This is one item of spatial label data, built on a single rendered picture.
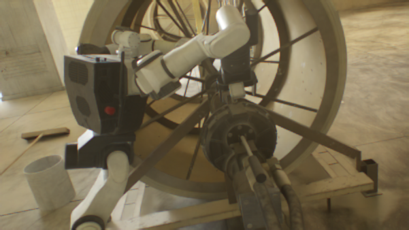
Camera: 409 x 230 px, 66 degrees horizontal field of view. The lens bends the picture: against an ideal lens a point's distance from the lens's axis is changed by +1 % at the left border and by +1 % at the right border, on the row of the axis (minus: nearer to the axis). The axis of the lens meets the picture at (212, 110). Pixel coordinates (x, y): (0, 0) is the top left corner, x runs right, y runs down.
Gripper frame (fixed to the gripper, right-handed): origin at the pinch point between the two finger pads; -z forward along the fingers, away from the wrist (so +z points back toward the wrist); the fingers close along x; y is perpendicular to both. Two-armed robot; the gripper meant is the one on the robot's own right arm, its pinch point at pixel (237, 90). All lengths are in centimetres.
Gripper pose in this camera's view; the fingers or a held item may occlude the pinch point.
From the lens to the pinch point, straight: 100.9
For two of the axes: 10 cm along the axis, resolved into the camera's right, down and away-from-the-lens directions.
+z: -1.1, -6.9, -7.1
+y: -1.6, -7.0, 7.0
